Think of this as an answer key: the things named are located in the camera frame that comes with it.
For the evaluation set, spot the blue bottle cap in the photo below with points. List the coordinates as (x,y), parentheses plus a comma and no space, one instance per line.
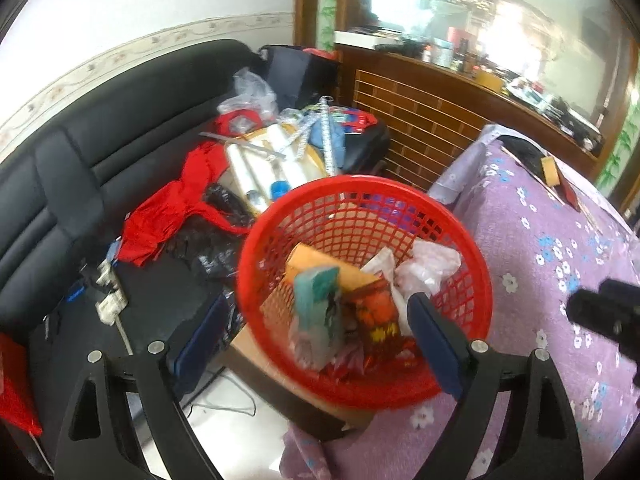
(279,190)

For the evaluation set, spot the blue cloth bag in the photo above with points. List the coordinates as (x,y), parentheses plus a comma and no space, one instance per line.
(337,140)

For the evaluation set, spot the cluttered wooden counter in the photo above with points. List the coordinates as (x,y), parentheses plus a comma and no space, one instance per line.
(425,110)

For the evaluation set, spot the purple floral tablecloth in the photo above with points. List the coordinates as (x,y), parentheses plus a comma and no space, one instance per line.
(525,260)

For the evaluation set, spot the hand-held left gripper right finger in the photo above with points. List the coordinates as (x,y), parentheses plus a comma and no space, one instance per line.
(435,345)

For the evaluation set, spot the clear plastic tube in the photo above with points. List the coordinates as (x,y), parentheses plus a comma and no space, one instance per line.
(327,135)

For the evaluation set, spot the clear plastic bag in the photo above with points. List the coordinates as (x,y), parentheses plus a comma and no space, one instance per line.
(250,90)

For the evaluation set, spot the red cloth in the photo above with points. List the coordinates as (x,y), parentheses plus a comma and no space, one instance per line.
(165,210)

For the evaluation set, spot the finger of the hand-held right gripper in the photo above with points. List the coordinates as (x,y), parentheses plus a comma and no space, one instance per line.
(610,315)

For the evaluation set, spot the black plastic bag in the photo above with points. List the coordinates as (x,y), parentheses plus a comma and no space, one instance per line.
(210,240)

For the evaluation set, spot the white plastic bag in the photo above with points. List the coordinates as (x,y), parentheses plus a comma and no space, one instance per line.
(425,265)

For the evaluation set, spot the red box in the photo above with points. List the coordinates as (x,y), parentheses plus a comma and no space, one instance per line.
(17,385)

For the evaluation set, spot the yellow sponge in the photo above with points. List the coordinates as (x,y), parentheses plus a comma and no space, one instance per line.
(550,172)

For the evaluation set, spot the red plastic basket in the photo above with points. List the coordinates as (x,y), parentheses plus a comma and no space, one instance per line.
(350,210)

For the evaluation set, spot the red snack packet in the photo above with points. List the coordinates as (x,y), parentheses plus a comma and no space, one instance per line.
(375,315)

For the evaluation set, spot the white power strip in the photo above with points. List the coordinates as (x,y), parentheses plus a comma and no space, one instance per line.
(110,295)

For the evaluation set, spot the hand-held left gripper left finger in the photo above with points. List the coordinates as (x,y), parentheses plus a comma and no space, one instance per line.
(200,345)

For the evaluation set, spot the white film rolls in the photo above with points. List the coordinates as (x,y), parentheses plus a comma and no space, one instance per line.
(265,165)

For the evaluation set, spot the green bamboo wall sticker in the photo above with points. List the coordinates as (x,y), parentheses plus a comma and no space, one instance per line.
(620,155)

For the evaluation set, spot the dark navy bag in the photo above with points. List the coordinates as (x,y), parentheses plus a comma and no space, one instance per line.
(300,75)

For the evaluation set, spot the teal packet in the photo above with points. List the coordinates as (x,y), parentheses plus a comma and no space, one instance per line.
(315,300)

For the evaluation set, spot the black leather sofa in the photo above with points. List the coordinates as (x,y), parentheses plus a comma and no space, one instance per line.
(75,160)

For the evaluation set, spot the dark red packet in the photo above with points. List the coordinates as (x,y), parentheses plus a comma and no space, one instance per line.
(570,192)

